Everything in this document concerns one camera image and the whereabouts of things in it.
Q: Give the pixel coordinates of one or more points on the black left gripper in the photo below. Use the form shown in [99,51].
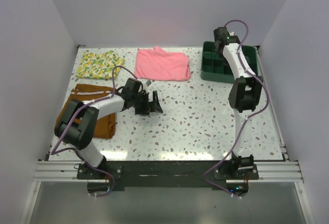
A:
[153,107]

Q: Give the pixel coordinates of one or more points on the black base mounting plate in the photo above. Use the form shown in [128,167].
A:
[168,174]

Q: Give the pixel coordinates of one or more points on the aluminium front rail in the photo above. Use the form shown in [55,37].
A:
[65,171]

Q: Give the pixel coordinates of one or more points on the brown folded trousers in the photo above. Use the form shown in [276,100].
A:
[105,126]

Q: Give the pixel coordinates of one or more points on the lemon print folded cloth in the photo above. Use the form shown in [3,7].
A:
[98,65]

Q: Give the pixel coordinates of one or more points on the pink folded shirt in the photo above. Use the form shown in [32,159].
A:
[160,65]

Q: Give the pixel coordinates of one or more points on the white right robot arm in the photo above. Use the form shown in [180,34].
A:
[243,98]

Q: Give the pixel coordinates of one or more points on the green compartment tray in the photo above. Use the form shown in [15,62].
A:
[216,68]

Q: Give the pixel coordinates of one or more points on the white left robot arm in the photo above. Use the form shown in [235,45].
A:
[77,124]

